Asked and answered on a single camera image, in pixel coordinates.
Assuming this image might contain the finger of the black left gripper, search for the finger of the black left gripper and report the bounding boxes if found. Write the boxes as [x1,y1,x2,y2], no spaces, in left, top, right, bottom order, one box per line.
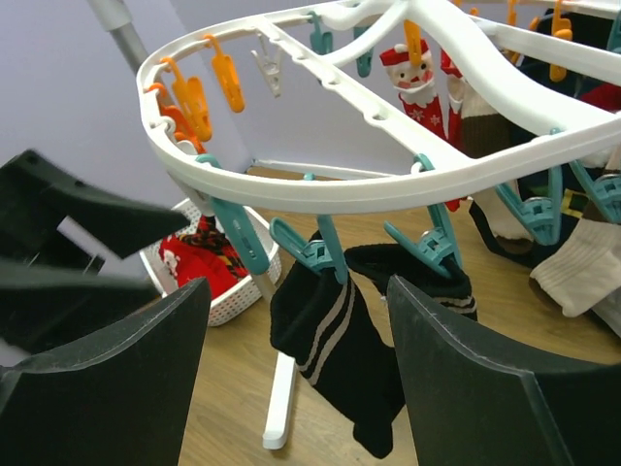
[1,259,160,353]
[1,150,189,258]

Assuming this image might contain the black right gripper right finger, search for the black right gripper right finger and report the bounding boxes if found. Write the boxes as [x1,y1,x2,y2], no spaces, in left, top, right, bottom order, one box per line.
[387,276,620,465]

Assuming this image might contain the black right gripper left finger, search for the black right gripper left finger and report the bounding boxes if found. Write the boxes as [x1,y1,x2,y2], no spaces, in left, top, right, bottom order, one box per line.
[1,279,211,465]

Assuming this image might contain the black striped sock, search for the black striped sock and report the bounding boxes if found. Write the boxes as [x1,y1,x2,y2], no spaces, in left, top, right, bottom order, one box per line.
[344,244,477,321]
[270,262,405,459]

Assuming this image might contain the teal clothes peg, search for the teal clothes peg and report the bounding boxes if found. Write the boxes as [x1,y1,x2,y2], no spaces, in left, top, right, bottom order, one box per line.
[270,215,348,284]
[383,204,462,279]

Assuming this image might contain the white round sock hanger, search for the white round sock hanger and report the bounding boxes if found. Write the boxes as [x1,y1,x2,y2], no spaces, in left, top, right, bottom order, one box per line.
[135,0,621,292]

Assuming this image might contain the socks pile in basket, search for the socks pile in basket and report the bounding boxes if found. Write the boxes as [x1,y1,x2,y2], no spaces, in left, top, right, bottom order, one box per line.
[158,216,248,298]

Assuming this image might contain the white perforated basket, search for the white perforated basket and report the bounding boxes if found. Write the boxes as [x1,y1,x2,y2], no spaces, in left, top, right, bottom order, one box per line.
[139,199,261,326]

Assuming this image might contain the cream brown striped sock front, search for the cream brown striped sock front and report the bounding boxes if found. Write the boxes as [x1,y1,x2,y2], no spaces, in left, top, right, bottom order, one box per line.
[530,192,620,317]

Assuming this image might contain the cream brown striped sock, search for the cream brown striped sock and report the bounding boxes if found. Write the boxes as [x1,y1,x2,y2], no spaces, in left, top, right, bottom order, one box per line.
[445,77,535,256]
[530,192,620,317]

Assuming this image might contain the cream brown striped sock back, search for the cream brown striped sock back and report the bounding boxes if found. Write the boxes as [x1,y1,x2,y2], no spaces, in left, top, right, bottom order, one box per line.
[445,77,535,256]

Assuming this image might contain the navy santa sock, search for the navy santa sock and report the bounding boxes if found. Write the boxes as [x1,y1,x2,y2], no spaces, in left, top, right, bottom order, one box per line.
[468,4,621,271]

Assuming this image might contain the red santa sock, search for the red santa sock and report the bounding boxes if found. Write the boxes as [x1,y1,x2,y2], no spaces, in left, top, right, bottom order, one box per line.
[379,41,467,215]

